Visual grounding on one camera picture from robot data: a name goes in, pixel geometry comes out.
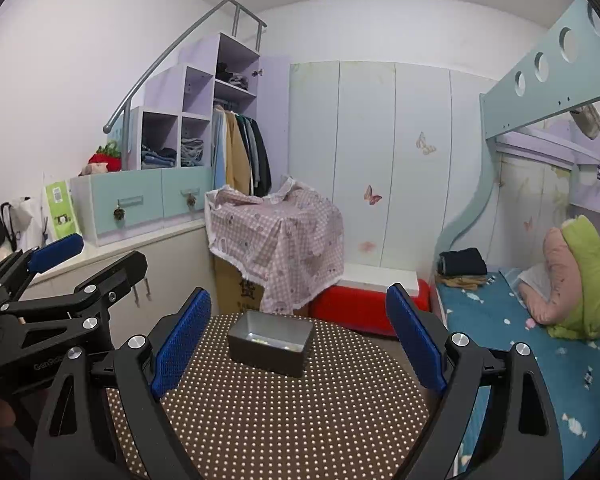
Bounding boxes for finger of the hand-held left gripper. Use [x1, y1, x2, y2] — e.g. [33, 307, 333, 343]
[0, 233, 85, 311]
[10, 251, 149, 331]

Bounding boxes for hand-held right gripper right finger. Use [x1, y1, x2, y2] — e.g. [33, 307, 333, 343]
[386, 284, 566, 480]

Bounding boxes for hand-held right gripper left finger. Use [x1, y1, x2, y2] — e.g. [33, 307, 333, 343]
[30, 287, 213, 480]

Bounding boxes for grey rectangular box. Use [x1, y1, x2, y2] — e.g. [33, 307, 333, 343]
[227, 309, 315, 379]

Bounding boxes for green paper bag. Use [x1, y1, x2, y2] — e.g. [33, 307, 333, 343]
[44, 179, 82, 242]

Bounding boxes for white curved cabinet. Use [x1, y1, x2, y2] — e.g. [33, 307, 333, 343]
[17, 217, 219, 352]

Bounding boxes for white plastic bag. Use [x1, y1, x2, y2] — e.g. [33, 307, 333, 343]
[1, 198, 47, 254]

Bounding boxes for red storage bench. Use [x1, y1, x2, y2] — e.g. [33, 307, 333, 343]
[307, 279, 432, 339]

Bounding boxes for white board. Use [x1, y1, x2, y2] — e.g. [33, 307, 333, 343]
[337, 262, 420, 294]

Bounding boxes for beige folded clothes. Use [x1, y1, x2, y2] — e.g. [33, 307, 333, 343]
[440, 272, 491, 291]

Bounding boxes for cardboard box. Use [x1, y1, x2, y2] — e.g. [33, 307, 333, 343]
[212, 254, 311, 319]

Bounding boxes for wide teal drawer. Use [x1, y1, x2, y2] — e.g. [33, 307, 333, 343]
[70, 168, 164, 248]

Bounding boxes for blue printed bed sheet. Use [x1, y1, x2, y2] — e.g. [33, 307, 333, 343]
[437, 269, 600, 480]

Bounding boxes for red green plush toy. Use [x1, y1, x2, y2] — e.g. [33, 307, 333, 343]
[79, 140, 123, 177]

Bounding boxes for narrow teal drawer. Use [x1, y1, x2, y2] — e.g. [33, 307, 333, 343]
[161, 166, 216, 219]

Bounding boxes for folded dark jeans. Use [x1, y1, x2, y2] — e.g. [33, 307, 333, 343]
[141, 146, 179, 169]

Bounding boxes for white wardrobe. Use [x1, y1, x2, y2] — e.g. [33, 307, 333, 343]
[287, 61, 499, 274]

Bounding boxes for white pillow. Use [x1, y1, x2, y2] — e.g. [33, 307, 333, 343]
[516, 266, 552, 302]

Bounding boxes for brown dotted table mat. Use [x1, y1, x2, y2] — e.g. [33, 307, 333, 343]
[105, 312, 438, 480]

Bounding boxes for folded light jeans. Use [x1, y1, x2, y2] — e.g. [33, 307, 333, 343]
[180, 137, 205, 167]

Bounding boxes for pink checked cloth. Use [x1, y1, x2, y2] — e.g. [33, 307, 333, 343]
[205, 176, 345, 314]

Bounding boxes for grey metal handrail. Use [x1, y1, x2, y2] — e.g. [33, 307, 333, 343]
[103, 0, 269, 156]

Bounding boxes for row of hanging clothes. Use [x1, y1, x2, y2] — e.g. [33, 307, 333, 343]
[212, 104, 273, 199]

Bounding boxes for green plush pillow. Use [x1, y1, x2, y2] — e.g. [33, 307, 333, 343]
[547, 215, 600, 341]

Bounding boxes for purple cubby shelf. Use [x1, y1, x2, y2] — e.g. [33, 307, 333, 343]
[121, 32, 291, 197]

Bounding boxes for folded dark clothes pile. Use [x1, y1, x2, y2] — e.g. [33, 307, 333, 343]
[215, 62, 252, 92]

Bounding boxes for grey hanging pouch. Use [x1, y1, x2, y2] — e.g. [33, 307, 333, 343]
[569, 103, 600, 141]

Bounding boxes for teal bunk bed frame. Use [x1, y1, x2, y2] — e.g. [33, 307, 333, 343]
[430, 0, 600, 477]

